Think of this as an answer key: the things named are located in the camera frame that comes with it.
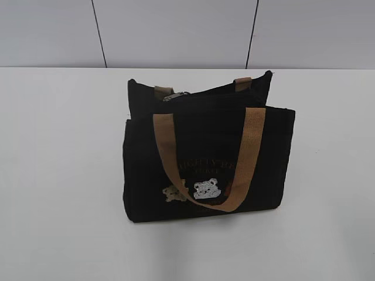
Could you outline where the silver metal zipper pull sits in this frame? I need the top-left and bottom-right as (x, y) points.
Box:
(163, 91), (190, 102)

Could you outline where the black canvas tote bag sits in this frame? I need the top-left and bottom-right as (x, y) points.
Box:
(122, 71), (295, 222)

